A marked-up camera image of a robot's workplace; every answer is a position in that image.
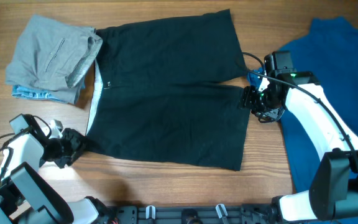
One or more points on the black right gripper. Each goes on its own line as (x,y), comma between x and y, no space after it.
(247,99)

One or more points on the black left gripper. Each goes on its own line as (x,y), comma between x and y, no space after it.
(77,143)

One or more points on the dark green shorts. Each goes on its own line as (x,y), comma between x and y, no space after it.
(165,94)

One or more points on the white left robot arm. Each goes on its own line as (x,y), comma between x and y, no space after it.
(25,197)

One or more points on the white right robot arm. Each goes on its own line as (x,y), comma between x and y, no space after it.
(333,194)

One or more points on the folded light blue jeans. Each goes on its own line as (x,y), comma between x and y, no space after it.
(33,94)

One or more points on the blue polo shirt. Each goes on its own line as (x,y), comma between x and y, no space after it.
(330,51)

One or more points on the folded grey shorts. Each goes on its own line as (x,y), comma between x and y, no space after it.
(54,56)

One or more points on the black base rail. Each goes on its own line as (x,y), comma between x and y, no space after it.
(218,214)

